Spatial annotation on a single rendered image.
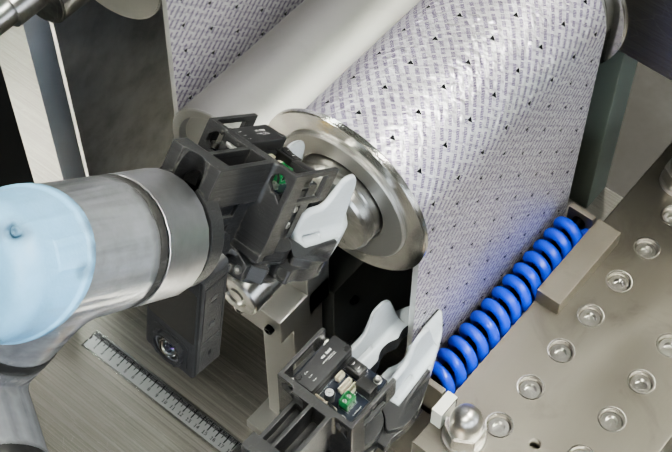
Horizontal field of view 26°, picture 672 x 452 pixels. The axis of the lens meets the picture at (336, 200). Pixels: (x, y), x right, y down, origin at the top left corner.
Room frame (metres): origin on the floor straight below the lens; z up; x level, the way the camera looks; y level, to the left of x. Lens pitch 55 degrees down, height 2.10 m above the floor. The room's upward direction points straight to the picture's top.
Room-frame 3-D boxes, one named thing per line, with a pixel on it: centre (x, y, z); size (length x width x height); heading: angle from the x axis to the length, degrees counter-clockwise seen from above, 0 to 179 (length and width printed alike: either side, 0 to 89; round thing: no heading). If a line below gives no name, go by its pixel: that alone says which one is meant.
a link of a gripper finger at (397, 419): (0.52, -0.04, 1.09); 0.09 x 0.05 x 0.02; 140
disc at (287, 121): (0.61, -0.01, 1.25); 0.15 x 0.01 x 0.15; 51
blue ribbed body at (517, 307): (0.65, -0.15, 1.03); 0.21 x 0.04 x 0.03; 141
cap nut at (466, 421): (0.52, -0.10, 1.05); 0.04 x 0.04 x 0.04
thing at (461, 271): (0.67, -0.13, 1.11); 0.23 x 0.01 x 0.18; 141
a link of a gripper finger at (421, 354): (0.56, -0.06, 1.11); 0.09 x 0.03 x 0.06; 140
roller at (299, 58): (0.78, 0.00, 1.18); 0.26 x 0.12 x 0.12; 141
